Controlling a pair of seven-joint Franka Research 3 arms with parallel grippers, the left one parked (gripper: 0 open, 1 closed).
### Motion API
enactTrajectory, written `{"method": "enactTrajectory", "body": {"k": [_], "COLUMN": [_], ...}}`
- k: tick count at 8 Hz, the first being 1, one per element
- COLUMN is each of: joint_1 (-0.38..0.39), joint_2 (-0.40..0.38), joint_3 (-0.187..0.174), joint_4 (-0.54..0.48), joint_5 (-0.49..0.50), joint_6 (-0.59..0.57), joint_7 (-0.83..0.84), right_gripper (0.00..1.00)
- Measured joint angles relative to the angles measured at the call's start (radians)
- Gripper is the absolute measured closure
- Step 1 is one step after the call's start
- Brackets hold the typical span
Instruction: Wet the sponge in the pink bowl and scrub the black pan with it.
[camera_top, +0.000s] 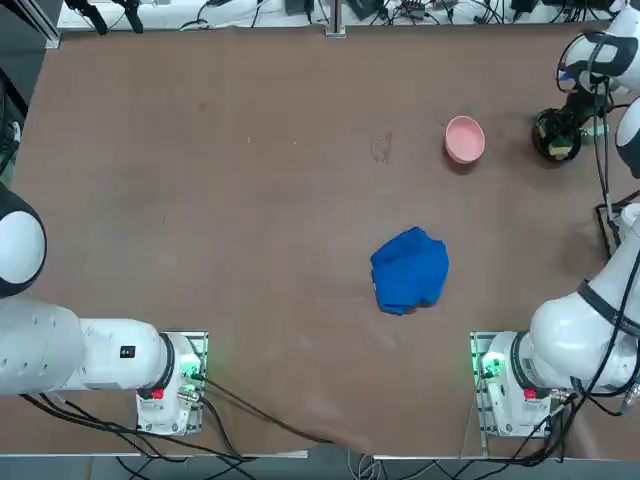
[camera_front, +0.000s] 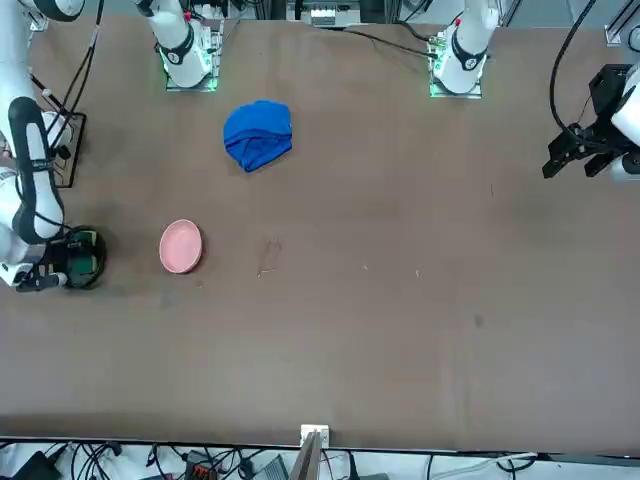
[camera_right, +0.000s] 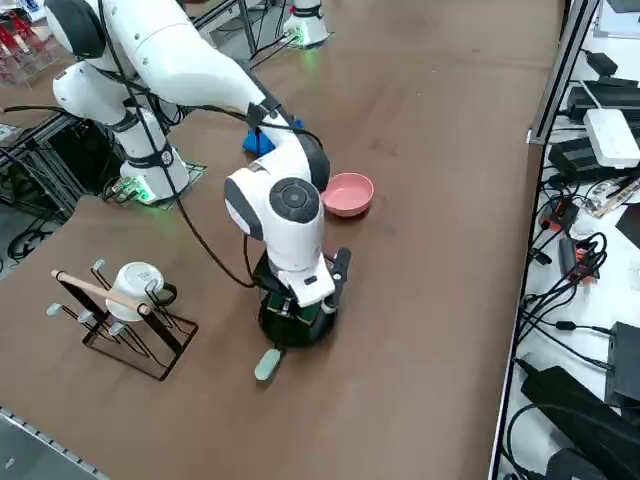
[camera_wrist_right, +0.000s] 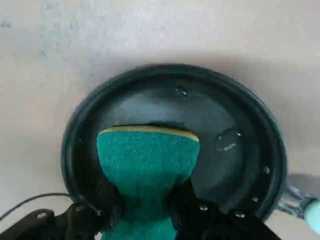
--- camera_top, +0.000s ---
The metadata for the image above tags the black cable across table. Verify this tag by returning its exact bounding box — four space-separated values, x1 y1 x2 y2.
199 377 374 454

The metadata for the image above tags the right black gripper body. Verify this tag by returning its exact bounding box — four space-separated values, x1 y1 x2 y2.
564 83 606 124

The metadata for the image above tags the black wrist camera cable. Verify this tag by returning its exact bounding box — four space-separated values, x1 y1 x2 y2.
554 29 640 416

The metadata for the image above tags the blue cloth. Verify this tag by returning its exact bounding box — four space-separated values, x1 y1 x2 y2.
369 225 450 317

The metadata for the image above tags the black stand leg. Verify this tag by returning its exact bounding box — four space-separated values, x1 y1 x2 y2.
115 0 145 34
64 0 109 36

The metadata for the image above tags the pink bowl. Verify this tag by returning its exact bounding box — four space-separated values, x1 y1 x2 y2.
444 115 487 164

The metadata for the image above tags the black pan grey handle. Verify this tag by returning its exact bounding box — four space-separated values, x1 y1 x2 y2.
532 107 610 162

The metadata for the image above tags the aluminium corner rail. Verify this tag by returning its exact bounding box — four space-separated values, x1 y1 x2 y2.
29 0 62 50

